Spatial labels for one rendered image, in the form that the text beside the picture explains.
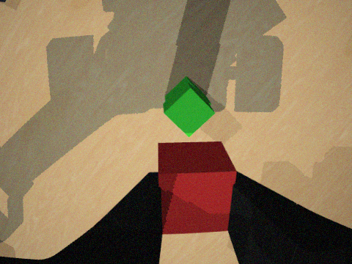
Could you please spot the red block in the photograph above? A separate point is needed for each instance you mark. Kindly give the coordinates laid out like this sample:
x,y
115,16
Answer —
x,y
196,181

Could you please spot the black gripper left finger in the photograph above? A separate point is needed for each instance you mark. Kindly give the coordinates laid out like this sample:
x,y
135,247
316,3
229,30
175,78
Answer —
x,y
131,233

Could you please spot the green block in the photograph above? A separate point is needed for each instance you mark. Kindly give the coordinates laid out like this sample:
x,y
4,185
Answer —
x,y
180,84
187,109

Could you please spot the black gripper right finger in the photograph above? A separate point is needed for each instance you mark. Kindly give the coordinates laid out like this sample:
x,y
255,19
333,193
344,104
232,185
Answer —
x,y
267,228

